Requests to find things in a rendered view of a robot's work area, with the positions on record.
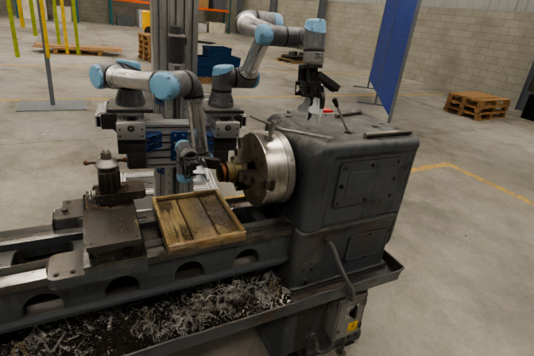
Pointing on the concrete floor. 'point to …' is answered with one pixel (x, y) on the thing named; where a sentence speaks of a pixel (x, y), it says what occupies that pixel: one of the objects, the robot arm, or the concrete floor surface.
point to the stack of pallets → (145, 46)
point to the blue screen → (393, 46)
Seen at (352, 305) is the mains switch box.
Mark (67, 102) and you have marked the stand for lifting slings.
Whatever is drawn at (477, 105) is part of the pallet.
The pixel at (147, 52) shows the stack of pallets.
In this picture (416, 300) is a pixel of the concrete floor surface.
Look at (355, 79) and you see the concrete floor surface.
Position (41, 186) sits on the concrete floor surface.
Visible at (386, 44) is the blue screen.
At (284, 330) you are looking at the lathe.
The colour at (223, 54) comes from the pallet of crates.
